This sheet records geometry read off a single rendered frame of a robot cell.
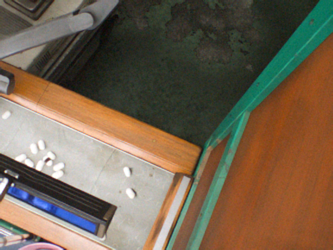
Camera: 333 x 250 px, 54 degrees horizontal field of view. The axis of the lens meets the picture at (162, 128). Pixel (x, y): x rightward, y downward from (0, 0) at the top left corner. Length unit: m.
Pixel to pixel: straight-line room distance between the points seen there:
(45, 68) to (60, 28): 0.75
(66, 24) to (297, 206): 0.81
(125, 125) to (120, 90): 0.88
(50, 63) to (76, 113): 0.60
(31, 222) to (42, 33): 0.58
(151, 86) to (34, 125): 0.96
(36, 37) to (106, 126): 0.36
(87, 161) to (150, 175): 0.22
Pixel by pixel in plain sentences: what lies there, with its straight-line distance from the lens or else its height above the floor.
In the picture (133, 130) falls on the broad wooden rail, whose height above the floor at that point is 0.76.
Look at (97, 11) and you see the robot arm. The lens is 0.92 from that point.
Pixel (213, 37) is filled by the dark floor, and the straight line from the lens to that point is 2.19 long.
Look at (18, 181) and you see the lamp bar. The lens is 0.79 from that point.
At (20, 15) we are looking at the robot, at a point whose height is 0.48.
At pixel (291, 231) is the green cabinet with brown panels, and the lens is 0.27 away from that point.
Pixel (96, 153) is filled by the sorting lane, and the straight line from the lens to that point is 1.14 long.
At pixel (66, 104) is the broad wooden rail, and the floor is 0.76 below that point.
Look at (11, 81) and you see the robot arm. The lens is 1.14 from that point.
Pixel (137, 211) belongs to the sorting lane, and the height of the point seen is 0.74.
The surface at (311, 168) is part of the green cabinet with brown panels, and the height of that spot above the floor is 1.60.
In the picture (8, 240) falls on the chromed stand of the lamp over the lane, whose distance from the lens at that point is 0.97.
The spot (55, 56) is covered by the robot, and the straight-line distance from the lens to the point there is 1.72.
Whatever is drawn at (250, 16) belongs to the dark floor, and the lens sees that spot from 2.33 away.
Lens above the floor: 1.85
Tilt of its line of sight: 75 degrees down
